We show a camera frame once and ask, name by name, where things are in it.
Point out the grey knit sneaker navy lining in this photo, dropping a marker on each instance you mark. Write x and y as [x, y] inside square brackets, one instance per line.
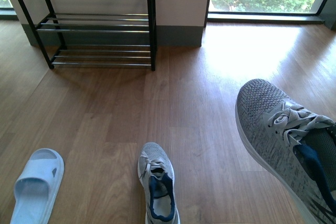
[156, 175]

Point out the black metal shoe rack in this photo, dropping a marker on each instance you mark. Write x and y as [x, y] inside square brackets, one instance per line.
[93, 33]

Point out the light blue slide sandal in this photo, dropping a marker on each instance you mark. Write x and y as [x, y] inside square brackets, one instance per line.
[36, 188]

